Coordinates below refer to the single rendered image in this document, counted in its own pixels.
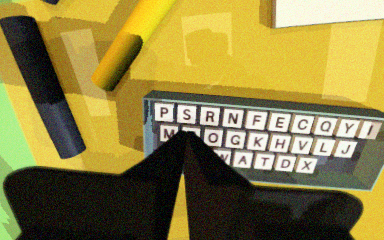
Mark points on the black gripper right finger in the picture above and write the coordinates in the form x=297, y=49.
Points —
x=220, y=202

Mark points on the yellow stylus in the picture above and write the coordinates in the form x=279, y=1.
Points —
x=138, y=29

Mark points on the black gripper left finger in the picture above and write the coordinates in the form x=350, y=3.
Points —
x=139, y=201

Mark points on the small keyboard with keys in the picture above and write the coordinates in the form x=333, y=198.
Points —
x=274, y=141

